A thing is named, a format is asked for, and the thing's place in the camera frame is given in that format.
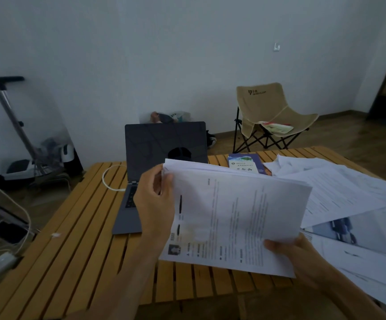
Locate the person's right forearm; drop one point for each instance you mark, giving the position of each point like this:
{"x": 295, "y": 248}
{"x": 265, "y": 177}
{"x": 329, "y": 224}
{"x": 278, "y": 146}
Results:
{"x": 353, "y": 296}

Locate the sorted text document stack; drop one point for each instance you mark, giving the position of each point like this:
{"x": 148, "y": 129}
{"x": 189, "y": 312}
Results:
{"x": 239, "y": 219}

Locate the beige folding chair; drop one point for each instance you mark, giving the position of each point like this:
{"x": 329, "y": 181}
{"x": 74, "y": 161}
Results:
{"x": 263, "y": 103}

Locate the person's right hand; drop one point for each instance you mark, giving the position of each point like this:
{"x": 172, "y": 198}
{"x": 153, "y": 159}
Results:
{"x": 299, "y": 259}

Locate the wooden slatted table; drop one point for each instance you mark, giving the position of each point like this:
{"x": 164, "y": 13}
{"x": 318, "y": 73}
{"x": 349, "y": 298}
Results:
{"x": 79, "y": 246}

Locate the blue booklet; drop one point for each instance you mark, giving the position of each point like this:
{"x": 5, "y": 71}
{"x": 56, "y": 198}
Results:
{"x": 246, "y": 163}

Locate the small white tape scrap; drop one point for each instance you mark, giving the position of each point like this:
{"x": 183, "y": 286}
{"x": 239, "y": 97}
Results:
{"x": 55, "y": 235}

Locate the white wall hook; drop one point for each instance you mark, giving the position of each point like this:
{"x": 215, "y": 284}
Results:
{"x": 276, "y": 47}

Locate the person's left hand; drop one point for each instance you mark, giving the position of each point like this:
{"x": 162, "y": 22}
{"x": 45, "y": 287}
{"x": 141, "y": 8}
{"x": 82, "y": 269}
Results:
{"x": 154, "y": 206}

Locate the grey laptop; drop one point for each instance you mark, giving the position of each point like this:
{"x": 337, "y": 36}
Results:
{"x": 159, "y": 139}

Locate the person's left forearm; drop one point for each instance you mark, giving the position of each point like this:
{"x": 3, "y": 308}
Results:
{"x": 129, "y": 283}

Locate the white and black appliance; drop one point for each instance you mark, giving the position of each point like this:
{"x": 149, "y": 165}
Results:
{"x": 16, "y": 166}

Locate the red and white booklet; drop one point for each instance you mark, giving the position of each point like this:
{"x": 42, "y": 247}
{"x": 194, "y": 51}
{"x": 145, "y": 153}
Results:
{"x": 278, "y": 128}

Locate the pile of white papers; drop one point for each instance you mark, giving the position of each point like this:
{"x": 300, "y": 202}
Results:
{"x": 346, "y": 196}

